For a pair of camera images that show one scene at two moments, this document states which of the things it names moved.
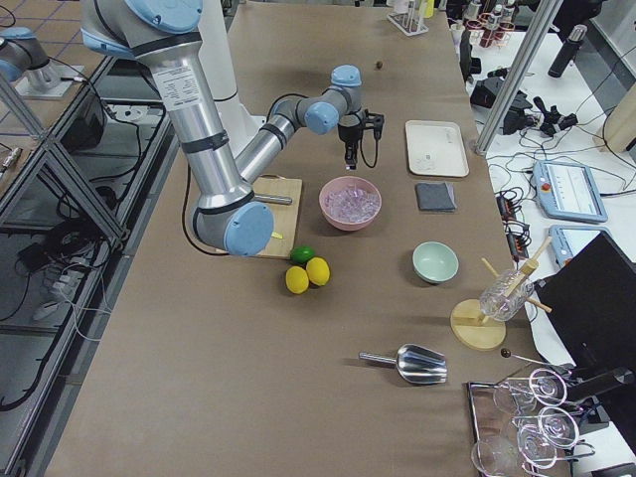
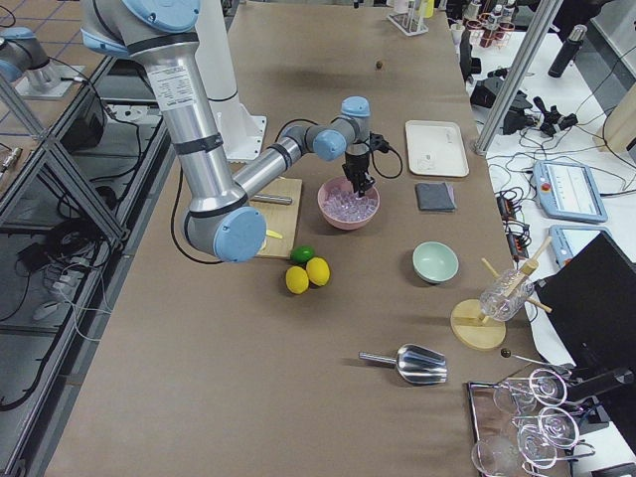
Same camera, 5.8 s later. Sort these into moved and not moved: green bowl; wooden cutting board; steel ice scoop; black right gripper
Moved: black right gripper
Not moved: wooden cutting board; green bowl; steel ice scoop
